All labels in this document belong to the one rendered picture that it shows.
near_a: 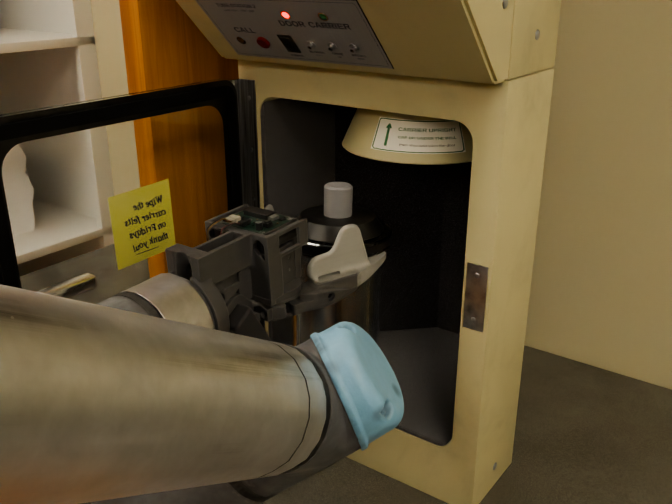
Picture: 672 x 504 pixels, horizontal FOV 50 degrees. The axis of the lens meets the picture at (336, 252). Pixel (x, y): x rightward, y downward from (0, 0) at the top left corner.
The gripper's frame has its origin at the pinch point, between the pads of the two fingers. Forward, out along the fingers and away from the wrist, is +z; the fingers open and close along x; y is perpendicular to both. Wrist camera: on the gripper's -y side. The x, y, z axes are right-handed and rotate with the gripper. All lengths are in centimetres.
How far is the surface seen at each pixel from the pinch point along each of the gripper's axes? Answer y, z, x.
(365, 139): 9.3, 8.4, 2.0
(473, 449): -21.5, 4.8, -13.8
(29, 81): -2, 48, 129
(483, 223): 3.8, 6.0, -13.0
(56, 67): 2, 48, 117
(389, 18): 22.7, -1.0, -6.9
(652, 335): -26, 48, -22
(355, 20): 22.4, -0.8, -3.4
